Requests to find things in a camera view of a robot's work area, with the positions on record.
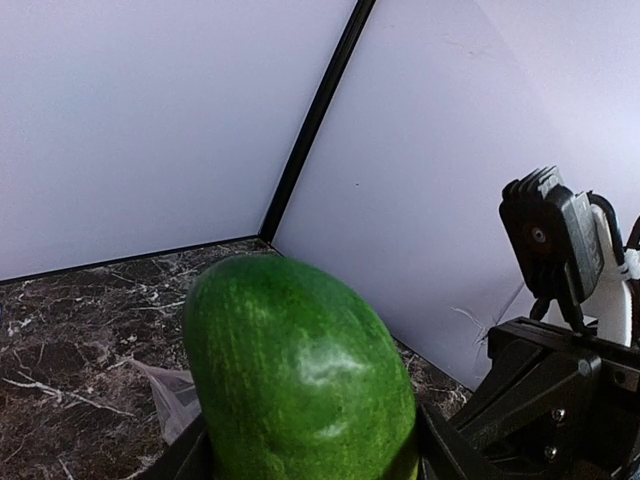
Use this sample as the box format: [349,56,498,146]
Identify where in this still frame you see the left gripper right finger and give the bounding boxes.
[417,404,505,480]

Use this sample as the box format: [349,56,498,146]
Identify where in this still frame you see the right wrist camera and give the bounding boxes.
[498,166,640,346]

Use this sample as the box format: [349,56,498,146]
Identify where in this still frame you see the clear dotted zip top bag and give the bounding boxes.
[129,359,201,445]

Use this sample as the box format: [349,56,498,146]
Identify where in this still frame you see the green orange toy mango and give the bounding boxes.
[182,254,419,479]

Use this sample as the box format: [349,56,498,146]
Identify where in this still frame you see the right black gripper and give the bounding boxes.
[452,317,639,479]

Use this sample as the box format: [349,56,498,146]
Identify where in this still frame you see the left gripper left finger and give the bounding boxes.
[149,414,214,480]

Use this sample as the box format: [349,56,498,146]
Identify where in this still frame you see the right black frame post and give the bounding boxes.
[257,0,376,244]

